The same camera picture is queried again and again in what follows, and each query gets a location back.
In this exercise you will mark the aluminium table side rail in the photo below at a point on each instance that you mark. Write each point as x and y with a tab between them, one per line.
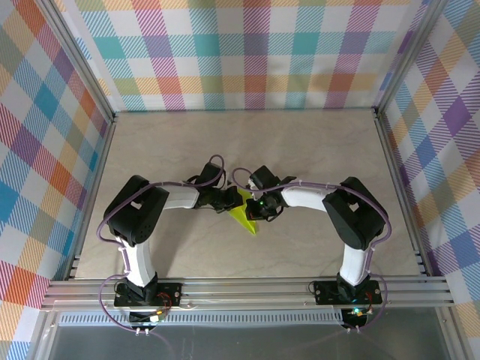
399	180
93	195

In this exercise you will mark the yellow-green paper sheet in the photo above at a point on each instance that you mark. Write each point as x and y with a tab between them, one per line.
243	219

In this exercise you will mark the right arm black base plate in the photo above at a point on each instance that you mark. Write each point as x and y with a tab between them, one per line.
326	294

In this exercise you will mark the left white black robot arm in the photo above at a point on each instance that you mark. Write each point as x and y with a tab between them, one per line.
139	266

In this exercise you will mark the aluminium frame post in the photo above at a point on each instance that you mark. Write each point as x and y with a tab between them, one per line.
409	56
80	60

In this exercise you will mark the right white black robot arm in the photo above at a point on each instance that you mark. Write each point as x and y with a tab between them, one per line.
354	262

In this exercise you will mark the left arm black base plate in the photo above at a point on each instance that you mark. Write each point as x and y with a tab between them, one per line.
168	287

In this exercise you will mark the aluminium frame crossbar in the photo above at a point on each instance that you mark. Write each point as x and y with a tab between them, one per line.
243	294

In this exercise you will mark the grey metal sheet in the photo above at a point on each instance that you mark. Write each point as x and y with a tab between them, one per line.
243	343

